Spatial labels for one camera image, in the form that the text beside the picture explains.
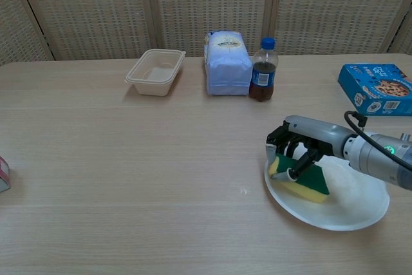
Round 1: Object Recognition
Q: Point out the woven bamboo folding screen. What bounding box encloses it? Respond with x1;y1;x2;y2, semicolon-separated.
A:
0;0;412;66

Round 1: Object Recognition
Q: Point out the white flour bag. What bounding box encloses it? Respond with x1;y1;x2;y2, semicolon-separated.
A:
203;30;254;97

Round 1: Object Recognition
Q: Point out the floral pink box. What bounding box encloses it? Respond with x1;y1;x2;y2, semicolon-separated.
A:
0;155;12;193

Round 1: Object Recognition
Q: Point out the green yellow sponge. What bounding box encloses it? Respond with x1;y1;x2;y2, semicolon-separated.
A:
268;154;331;204

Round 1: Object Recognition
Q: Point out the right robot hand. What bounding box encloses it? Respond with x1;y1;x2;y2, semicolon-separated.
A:
265;115;354;182

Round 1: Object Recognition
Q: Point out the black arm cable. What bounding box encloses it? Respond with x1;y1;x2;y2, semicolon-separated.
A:
344;110;412;173

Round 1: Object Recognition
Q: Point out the cola bottle blue cap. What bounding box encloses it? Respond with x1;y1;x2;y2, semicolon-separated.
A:
248;37;279;103

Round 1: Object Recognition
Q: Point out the blue chocolate chip cookie box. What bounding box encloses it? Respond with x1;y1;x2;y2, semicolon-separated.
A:
337;63;412;117

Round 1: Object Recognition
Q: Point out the beige plastic food container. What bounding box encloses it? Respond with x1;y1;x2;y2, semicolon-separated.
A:
125;48;187;97

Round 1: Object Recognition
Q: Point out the round white plate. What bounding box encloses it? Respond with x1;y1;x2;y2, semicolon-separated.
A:
263;154;391;232

